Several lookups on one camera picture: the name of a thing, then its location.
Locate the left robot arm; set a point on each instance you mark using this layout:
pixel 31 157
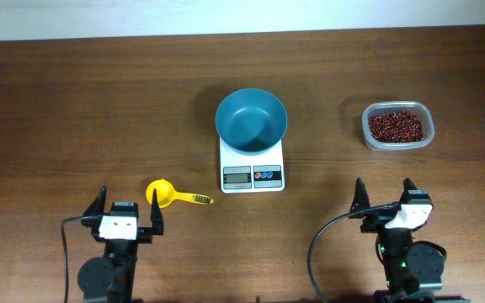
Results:
pixel 110 278

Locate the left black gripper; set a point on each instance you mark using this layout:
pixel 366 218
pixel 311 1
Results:
pixel 145 232

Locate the teal plastic bowl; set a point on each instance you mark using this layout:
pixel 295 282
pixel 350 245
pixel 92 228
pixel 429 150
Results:
pixel 251 120

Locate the yellow plastic measuring scoop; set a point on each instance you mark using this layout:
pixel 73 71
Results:
pixel 167 194

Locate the clear plastic container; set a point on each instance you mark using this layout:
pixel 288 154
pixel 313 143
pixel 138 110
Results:
pixel 413 107

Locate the red beans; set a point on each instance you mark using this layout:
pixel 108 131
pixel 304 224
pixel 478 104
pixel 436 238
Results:
pixel 396 127

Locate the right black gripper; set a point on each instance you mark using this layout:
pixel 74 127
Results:
pixel 374 225

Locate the white digital kitchen scale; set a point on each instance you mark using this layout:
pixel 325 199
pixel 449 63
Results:
pixel 242 173

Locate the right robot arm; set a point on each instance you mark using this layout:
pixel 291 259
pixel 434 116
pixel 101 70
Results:
pixel 413 269

